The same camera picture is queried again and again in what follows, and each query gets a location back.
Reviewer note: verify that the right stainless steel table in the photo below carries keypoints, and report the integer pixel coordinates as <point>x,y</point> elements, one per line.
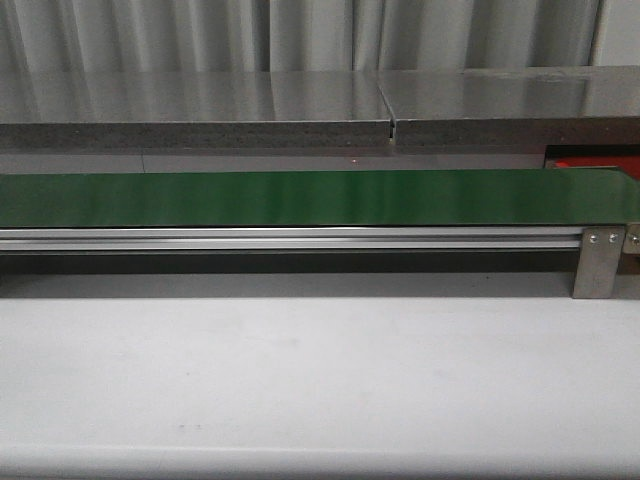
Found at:
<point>540,106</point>

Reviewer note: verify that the stainless steel table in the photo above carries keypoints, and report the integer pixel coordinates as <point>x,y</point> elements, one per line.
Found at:
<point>207,110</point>
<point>540,106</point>

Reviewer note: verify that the left stainless steel table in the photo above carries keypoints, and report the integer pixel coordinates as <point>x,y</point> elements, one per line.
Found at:
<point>207,110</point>

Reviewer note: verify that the green conveyor belt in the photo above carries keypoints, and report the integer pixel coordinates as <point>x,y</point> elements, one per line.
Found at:
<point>596,196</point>

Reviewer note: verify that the red bin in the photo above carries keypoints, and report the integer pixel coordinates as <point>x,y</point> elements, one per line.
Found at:
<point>629,164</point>

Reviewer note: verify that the grey pleated curtain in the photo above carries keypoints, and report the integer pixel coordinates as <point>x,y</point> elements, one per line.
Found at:
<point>202,36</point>

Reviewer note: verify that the steel conveyor support bracket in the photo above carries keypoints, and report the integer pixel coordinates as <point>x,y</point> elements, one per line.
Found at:
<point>600,253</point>

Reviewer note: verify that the aluminium conveyor side rail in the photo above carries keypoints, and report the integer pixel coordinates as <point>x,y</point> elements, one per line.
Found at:
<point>281,239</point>

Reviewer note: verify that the small steel end bracket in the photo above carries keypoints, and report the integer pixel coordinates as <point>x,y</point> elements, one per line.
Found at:
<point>632,240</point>

